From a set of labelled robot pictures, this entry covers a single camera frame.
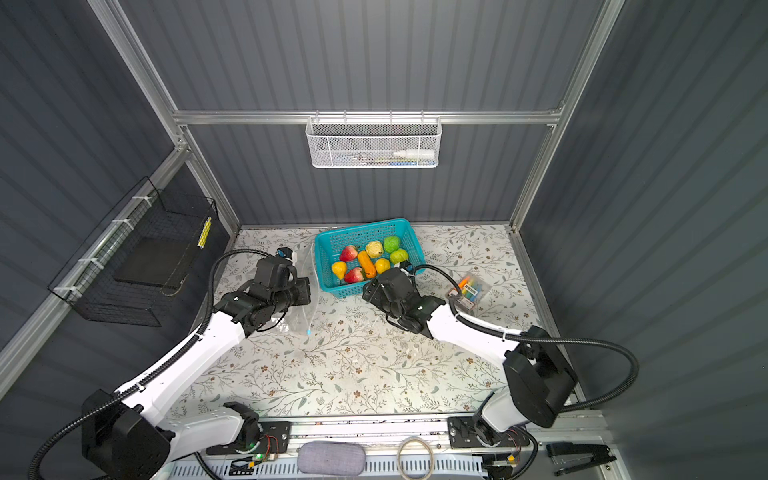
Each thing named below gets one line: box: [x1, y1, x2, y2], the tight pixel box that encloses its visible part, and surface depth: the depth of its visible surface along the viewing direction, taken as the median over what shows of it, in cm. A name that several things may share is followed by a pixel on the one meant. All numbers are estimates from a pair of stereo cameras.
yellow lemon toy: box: [375, 258, 391, 274], surface depth 105 cm
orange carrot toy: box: [358, 250, 377, 279], surface depth 107 cm
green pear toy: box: [390, 248, 409, 264], surface depth 107 cm
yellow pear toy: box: [331, 261, 347, 280], surface depth 104 cm
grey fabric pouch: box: [296, 440, 367, 477], surface depth 70 cm
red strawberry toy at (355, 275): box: [344, 267, 366, 284], surface depth 103 cm
